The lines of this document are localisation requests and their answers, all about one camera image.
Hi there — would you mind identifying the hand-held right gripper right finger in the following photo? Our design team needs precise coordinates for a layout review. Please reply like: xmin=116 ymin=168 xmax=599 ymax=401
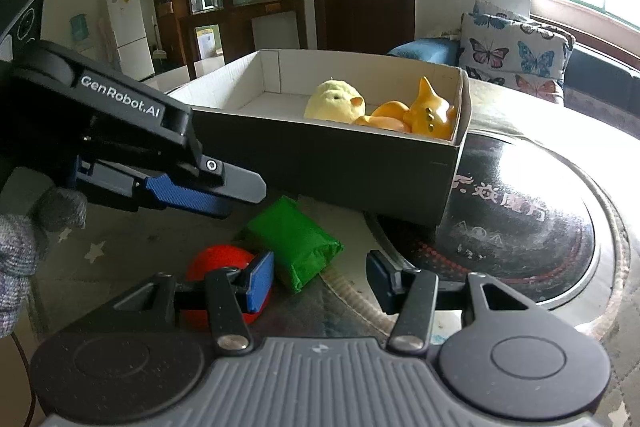
xmin=366 ymin=251 xmax=550 ymax=356

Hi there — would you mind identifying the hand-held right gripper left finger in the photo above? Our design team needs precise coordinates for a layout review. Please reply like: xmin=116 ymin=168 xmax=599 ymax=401
xmin=112 ymin=251 xmax=277 ymax=355

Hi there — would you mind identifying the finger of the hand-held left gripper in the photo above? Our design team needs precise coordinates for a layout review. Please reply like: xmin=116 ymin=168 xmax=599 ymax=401
xmin=75 ymin=157 xmax=235 ymax=220
xmin=170 ymin=152 xmax=267 ymax=206

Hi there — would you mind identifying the red ball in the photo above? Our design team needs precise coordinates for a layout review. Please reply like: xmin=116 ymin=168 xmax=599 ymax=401
xmin=186 ymin=245 xmax=273 ymax=325

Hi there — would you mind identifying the green block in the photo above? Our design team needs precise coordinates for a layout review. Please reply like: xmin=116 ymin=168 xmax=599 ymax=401
xmin=245 ymin=196 xmax=345 ymax=293

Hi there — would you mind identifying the grey cardboard box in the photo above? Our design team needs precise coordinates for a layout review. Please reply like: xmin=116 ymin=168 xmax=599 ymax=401
xmin=167 ymin=49 xmax=471 ymax=228

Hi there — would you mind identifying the yellow plush chick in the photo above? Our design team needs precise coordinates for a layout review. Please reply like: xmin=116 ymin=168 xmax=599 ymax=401
xmin=305 ymin=79 xmax=368 ymax=124

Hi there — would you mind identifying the person's left hand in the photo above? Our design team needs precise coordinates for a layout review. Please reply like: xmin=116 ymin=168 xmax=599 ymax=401
xmin=0 ymin=187 xmax=90 ymax=339

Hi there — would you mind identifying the white cardboard carton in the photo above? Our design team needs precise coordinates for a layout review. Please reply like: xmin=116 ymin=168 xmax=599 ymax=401
xmin=142 ymin=57 xmax=226 ymax=94

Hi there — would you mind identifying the pale broom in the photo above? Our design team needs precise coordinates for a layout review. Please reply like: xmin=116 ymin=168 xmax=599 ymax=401
xmin=151 ymin=19 xmax=170 ymax=60

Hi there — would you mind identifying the water dispenser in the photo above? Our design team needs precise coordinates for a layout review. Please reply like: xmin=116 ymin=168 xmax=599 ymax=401
xmin=69 ymin=13 xmax=108 ymax=62

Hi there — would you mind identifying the white refrigerator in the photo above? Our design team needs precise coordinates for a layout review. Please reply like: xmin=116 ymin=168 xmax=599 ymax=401
xmin=105 ymin=0 xmax=156 ymax=82

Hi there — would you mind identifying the white storage box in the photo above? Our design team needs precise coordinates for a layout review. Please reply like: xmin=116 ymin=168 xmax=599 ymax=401
xmin=195 ymin=24 xmax=221 ymax=60

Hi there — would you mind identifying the black round cooktop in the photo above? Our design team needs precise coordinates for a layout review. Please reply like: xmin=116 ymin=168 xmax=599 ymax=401
xmin=365 ymin=132 xmax=623 ymax=313

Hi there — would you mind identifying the white board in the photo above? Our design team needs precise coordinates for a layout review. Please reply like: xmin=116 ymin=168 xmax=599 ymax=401
xmin=251 ymin=13 xmax=301 ymax=52

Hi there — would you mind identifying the blue cushion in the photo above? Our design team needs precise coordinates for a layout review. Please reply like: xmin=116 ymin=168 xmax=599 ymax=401
xmin=387 ymin=38 xmax=461 ymax=68

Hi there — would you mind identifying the butterfly print pillow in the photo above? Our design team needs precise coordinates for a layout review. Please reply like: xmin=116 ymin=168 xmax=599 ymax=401
xmin=459 ymin=12 xmax=576 ymax=105
xmin=472 ymin=0 xmax=531 ymax=20

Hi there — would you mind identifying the dark sofa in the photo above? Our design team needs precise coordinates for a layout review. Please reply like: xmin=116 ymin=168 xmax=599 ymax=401
xmin=562 ymin=42 xmax=640 ymax=118

